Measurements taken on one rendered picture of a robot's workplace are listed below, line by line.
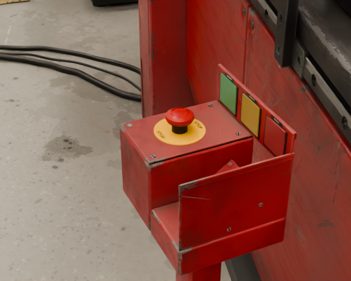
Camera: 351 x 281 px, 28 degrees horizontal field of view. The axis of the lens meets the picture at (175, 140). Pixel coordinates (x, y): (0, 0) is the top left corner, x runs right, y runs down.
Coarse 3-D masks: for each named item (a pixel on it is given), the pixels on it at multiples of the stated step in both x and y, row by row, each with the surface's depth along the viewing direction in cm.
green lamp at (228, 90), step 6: (222, 78) 99; (222, 84) 100; (228, 84) 98; (222, 90) 100; (228, 90) 98; (234, 90) 97; (222, 96) 101; (228, 96) 99; (234, 96) 97; (222, 102) 101; (228, 102) 99; (234, 102) 98; (228, 108) 100; (234, 108) 98
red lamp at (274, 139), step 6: (270, 120) 89; (270, 126) 90; (276, 126) 88; (270, 132) 90; (276, 132) 89; (282, 132) 87; (264, 138) 92; (270, 138) 90; (276, 138) 89; (282, 138) 88; (270, 144) 91; (276, 144) 89; (282, 144) 88; (270, 150) 91; (276, 150) 90; (282, 150) 88; (276, 156) 90
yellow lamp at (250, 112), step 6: (246, 96) 94; (246, 102) 94; (252, 102) 93; (246, 108) 95; (252, 108) 93; (258, 108) 92; (246, 114) 95; (252, 114) 93; (258, 114) 92; (246, 120) 96; (252, 120) 94; (258, 120) 92; (246, 126) 96; (252, 126) 94; (258, 126) 93; (252, 132) 95
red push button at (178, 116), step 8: (168, 112) 95; (176, 112) 95; (184, 112) 95; (192, 112) 96; (168, 120) 94; (176, 120) 94; (184, 120) 94; (192, 120) 95; (176, 128) 95; (184, 128) 95
